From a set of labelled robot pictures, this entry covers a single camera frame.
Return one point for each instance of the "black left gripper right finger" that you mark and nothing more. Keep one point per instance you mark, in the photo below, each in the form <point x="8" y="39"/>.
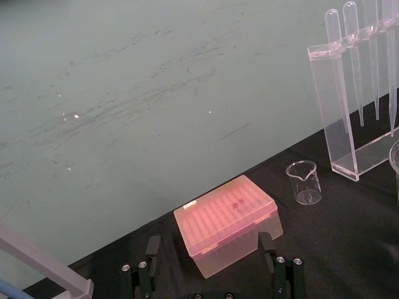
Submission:
<point x="268" y="249"/>

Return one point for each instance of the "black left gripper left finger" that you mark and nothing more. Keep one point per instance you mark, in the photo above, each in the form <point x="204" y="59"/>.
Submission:
<point x="152" y="249"/>

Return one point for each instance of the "pink translucent pipette tip box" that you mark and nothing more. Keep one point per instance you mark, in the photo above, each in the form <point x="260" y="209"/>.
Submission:
<point x="224" y="218"/>

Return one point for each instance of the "black table cloth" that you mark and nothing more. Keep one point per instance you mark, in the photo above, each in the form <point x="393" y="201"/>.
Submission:
<point x="336" y="236"/>

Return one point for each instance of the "small clear glass beaker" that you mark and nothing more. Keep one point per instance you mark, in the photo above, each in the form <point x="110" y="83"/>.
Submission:
<point x="304" y="183"/>

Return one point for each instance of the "frosted clear acrylic stand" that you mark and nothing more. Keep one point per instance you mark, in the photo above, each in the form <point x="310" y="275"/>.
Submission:
<point x="37" y="258"/>

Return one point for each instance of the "clear acrylic pipette rack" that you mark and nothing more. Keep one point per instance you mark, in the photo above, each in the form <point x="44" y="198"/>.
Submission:
<point x="339" y="149"/>

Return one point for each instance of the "blue tube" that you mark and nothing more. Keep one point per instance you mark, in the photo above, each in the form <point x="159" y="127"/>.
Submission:
<point x="11" y="288"/>

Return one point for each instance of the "large clear glass beaker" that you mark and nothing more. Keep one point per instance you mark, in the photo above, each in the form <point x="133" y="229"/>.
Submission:
<point x="395" y="162"/>

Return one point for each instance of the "clear plastic transfer pipette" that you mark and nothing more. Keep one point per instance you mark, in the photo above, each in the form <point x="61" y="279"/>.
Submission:
<point x="392" y="78"/>
<point x="373" y="68"/>
<point x="355" y="71"/>
<point x="338" y="68"/>

